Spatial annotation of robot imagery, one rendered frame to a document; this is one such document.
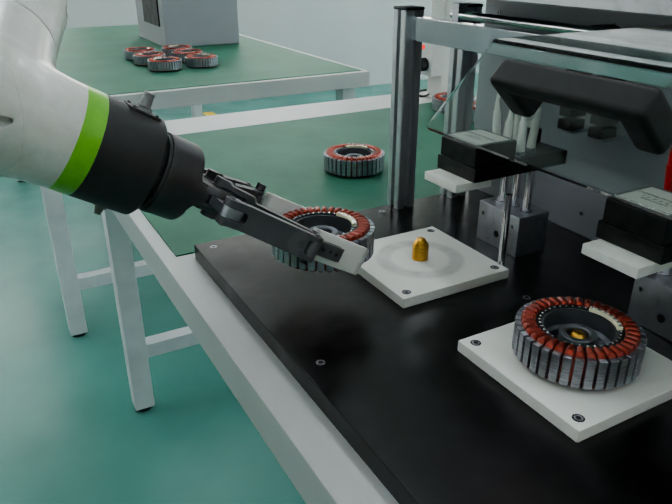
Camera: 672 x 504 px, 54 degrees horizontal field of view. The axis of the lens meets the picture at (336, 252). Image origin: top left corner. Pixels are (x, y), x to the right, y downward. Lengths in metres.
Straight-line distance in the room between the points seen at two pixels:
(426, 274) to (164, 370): 1.35
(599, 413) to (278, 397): 0.28
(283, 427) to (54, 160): 0.29
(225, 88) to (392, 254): 1.33
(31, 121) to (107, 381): 1.52
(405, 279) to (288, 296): 0.13
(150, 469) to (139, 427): 0.16
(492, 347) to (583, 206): 0.35
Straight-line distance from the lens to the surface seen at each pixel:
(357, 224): 0.71
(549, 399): 0.59
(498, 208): 0.86
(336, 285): 0.76
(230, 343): 0.70
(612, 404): 0.60
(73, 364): 2.12
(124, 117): 0.57
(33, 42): 0.59
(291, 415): 0.60
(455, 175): 0.79
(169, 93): 2.01
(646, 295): 0.73
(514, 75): 0.41
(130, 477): 1.69
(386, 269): 0.77
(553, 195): 0.97
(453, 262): 0.80
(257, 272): 0.79
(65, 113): 0.55
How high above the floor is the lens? 1.12
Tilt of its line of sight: 25 degrees down
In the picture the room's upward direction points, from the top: straight up
